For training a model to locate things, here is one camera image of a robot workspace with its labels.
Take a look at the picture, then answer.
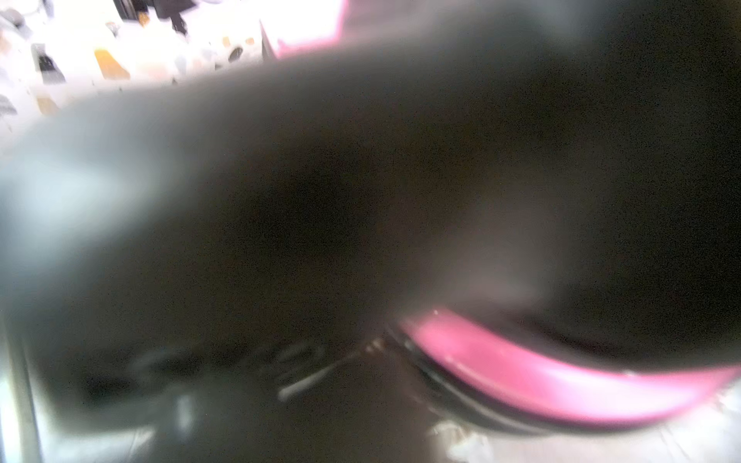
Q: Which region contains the pink hard-shell suitcase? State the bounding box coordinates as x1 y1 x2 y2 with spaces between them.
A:
260 1 740 432

